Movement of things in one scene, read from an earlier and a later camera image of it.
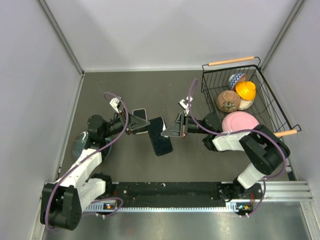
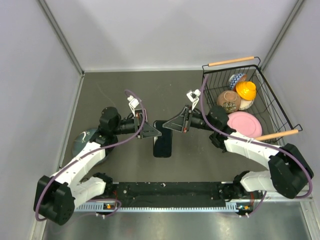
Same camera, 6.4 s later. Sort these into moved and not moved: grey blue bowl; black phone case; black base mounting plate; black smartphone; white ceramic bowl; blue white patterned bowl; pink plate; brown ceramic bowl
Moved: black smartphone; black phone case
Not moved: grey blue bowl; white ceramic bowl; black base mounting plate; blue white patterned bowl; brown ceramic bowl; pink plate
